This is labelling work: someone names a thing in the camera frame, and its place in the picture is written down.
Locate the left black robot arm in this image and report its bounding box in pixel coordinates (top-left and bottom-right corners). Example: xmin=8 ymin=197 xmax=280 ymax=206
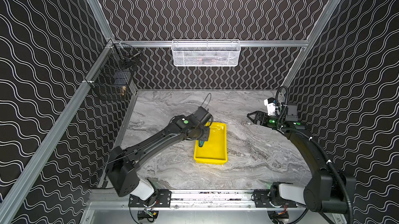
xmin=105 ymin=106 xmax=213 ymax=200

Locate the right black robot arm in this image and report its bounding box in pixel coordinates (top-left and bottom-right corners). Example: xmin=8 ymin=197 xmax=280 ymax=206
xmin=247 ymin=103 xmax=356 ymax=217

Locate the yellow plastic bin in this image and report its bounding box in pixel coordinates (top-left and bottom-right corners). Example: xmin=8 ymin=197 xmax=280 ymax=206
xmin=194 ymin=122 xmax=228 ymax=165

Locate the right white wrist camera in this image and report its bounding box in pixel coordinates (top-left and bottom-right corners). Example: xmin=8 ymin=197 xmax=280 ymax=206
xmin=264 ymin=97 xmax=276 ymax=116

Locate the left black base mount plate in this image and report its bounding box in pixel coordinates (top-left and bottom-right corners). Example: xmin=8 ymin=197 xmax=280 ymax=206
xmin=128 ymin=189 xmax=172 ymax=208

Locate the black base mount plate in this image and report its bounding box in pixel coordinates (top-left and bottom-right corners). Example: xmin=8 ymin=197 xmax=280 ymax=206
xmin=128 ymin=189 xmax=172 ymax=208
xmin=250 ymin=190 xmax=297 ymax=208

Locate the right black corrugated cable conduit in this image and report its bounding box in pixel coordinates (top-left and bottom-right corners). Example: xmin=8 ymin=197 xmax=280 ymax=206
xmin=289 ymin=129 xmax=355 ymax=224

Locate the white mesh wall basket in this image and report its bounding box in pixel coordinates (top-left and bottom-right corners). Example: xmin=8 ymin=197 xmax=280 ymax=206
xmin=171 ymin=39 xmax=241 ymax=67

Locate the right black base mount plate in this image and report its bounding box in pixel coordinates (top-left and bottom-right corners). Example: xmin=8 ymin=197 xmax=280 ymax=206
xmin=250 ymin=190 xmax=297 ymax=208

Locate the black wire wall basket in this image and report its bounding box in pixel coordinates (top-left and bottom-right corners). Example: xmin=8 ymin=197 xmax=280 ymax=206
xmin=89 ymin=42 xmax=142 ymax=102

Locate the aluminium front rail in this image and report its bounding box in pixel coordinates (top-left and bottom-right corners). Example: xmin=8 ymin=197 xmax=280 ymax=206
xmin=88 ymin=188 xmax=337 ymax=211

